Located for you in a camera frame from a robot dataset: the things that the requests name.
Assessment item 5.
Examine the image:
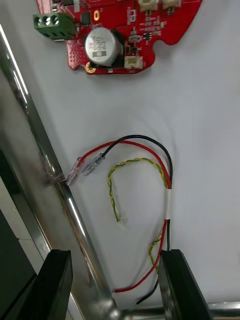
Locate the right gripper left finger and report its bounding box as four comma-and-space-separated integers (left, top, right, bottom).
16, 249, 73, 320

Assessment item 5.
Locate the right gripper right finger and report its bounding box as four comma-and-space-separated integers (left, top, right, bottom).
159, 249, 213, 320

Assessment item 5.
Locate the red black green-yellow harness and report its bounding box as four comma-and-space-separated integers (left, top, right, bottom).
65, 134, 174, 306

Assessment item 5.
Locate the round red circuit board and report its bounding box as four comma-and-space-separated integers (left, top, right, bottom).
32, 0, 203, 76

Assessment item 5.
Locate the steel tray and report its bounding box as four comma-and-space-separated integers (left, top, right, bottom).
0, 23, 240, 320

